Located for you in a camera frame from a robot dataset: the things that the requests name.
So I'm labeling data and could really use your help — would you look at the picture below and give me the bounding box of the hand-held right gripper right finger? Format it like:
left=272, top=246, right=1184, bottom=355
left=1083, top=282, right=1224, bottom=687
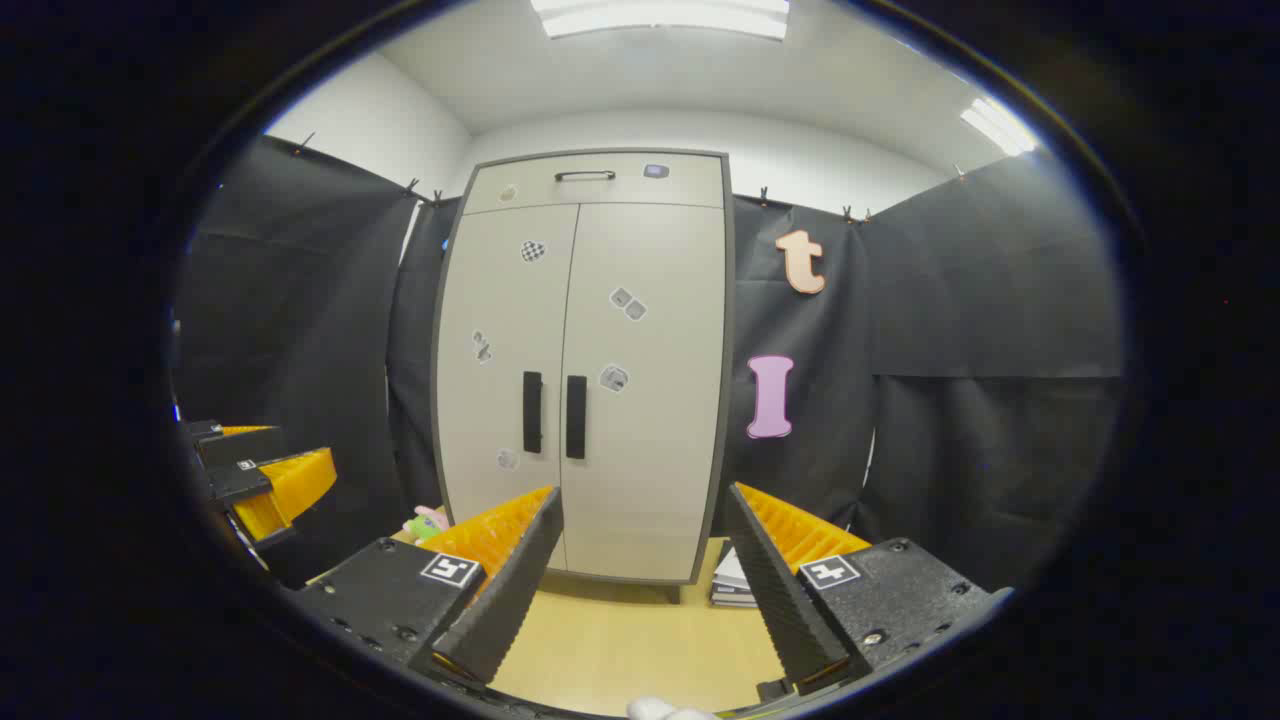
left=725, top=482, right=1011, bottom=698

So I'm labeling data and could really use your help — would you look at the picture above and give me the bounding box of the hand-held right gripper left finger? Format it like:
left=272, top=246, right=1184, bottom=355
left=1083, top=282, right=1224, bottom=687
left=290, top=486, right=564, bottom=686

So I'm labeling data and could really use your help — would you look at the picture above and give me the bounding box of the beige shoe cabinet door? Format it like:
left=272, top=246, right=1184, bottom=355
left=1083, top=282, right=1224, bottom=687
left=437, top=205, right=579, bottom=571
left=560, top=203, right=726, bottom=582

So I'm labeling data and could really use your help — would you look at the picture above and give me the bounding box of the beige double-door shoe cabinet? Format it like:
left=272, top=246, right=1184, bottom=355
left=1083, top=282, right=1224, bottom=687
left=430, top=148, right=736, bottom=586

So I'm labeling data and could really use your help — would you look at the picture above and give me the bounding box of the white book with portrait cover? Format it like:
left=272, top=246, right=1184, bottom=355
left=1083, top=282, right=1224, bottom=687
left=712, top=543, right=753, bottom=591

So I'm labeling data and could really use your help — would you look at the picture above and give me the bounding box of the green and pink plush toy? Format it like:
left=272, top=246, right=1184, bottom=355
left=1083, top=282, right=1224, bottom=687
left=403, top=505, right=451, bottom=544

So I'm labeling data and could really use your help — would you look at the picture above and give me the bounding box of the black backdrop cloth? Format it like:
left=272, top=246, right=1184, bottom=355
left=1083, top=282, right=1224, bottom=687
left=175, top=135, right=1126, bottom=591

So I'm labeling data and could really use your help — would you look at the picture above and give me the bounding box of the narrow ceiling light panel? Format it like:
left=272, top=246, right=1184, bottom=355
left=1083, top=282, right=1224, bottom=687
left=960, top=95, right=1041, bottom=158

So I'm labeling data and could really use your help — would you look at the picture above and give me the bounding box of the large ceiling light panel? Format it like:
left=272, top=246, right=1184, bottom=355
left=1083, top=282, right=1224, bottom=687
left=530, top=0, right=791, bottom=41

